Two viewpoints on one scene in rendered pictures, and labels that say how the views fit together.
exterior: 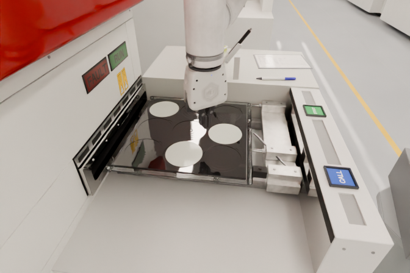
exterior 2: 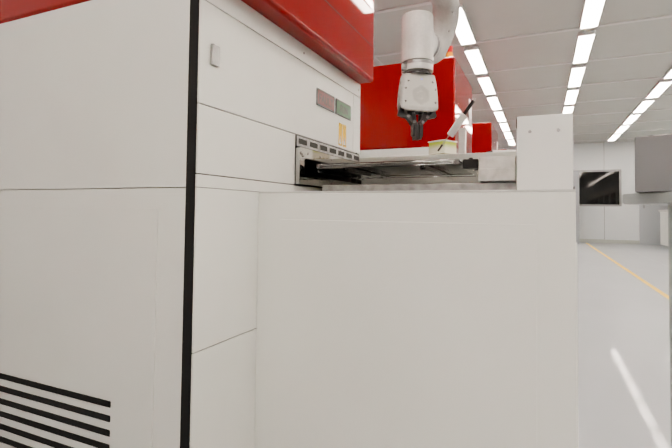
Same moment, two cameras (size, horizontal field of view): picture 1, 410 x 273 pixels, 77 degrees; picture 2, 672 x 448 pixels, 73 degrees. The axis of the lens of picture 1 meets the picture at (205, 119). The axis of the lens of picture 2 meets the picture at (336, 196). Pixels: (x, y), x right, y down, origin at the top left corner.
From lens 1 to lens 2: 90 cm
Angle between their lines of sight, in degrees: 40
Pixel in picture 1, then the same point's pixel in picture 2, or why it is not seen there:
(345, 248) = (530, 130)
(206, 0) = (416, 17)
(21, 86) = (288, 50)
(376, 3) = not seen: outside the picture
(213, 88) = (423, 92)
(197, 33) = (410, 40)
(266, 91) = not seen: hidden behind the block
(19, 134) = (278, 72)
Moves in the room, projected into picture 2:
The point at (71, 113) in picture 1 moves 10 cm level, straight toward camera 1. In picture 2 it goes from (304, 101) to (312, 92)
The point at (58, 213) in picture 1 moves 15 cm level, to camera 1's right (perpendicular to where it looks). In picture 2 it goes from (276, 156) to (337, 155)
